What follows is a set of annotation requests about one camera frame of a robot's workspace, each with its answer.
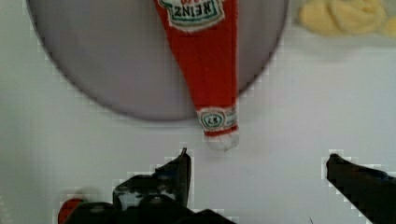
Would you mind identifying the yellow plush banana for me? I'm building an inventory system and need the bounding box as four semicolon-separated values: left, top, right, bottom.
298;0;395;38

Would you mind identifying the grey round plate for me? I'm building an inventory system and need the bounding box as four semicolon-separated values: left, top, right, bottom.
25;0;289;121

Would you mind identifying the small red tomato toy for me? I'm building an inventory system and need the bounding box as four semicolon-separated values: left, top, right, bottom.
57;198;83;224

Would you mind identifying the red plush ketchup bottle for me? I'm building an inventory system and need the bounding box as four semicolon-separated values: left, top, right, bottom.
153;0;239;151

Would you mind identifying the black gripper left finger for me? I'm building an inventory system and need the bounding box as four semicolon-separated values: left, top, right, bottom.
64;149;236;224

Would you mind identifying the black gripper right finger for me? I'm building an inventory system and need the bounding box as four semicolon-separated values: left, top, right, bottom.
326;153;396;224

